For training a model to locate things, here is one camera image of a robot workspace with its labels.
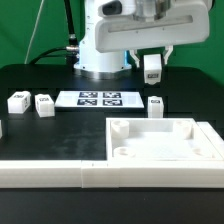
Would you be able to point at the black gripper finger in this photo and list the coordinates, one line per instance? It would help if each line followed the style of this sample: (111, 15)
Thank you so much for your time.
(133, 54)
(166, 53)

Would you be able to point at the white square tabletop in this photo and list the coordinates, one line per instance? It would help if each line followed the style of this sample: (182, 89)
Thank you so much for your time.
(159, 139)

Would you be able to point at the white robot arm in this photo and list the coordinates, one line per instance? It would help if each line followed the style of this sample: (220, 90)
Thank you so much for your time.
(115, 27)

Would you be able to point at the white L-shaped obstacle fence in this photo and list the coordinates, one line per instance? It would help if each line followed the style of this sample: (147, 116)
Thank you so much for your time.
(52, 154)

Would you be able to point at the white part at left edge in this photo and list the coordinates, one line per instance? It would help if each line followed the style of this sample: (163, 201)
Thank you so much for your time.
(1, 132)

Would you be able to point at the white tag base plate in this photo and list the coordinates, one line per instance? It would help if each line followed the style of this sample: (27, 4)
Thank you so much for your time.
(98, 99)

